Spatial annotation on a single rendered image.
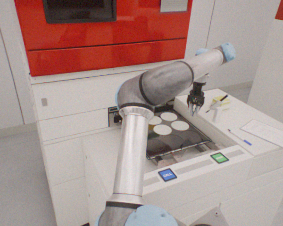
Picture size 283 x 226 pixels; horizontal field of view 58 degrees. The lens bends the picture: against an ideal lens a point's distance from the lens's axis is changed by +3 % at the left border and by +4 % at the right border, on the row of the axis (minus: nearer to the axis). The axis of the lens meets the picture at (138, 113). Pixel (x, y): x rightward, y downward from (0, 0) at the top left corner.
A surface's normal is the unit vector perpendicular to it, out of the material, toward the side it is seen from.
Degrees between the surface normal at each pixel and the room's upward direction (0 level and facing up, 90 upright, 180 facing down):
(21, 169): 0
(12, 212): 0
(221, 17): 90
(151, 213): 39
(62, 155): 90
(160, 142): 0
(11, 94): 90
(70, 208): 90
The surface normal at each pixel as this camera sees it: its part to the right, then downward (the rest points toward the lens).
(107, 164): 0.04, -0.86
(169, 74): 0.08, -0.31
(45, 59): 0.43, 0.47
